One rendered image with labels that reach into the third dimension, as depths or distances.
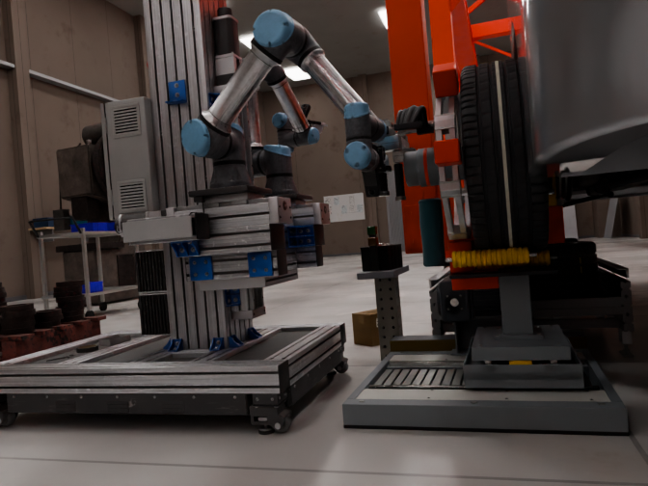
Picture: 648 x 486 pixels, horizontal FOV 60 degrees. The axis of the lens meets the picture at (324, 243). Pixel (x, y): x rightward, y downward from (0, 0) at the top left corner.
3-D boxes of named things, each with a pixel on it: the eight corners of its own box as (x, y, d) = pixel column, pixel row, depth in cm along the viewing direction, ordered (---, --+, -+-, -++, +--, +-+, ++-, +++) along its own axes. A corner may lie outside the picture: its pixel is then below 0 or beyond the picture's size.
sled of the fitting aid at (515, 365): (584, 391, 173) (581, 360, 173) (465, 391, 185) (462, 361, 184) (567, 356, 221) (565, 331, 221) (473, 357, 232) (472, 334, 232)
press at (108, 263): (111, 307, 698) (94, 103, 697) (35, 310, 731) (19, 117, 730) (170, 295, 825) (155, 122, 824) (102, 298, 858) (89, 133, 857)
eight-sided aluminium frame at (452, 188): (465, 239, 176) (450, 67, 176) (443, 241, 178) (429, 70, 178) (473, 236, 228) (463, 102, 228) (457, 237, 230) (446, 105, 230)
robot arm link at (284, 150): (283, 172, 240) (280, 140, 240) (257, 175, 247) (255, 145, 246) (298, 174, 250) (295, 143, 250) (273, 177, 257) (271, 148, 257)
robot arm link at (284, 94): (278, 42, 245) (324, 134, 274) (258, 49, 251) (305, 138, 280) (268, 56, 238) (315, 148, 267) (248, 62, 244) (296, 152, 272)
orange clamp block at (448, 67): (458, 94, 184) (455, 68, 179) (434, 98, 187) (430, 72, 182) (459, 87, 190) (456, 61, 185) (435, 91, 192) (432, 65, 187)
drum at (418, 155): (465, 180, 195) (461, 140, 195) (404, 187, 202) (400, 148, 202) (467, 183, 209) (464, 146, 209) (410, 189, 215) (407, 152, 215)
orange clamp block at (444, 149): (462, 164, 176) (460, 161, 167) (437, 167, 178) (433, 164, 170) (460, 142, 176) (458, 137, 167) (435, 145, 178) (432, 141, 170)
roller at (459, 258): (537, 263, 181) (536, 245, 181) (445, 269, 190) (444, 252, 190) (537, 262, 187) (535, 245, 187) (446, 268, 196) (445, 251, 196)
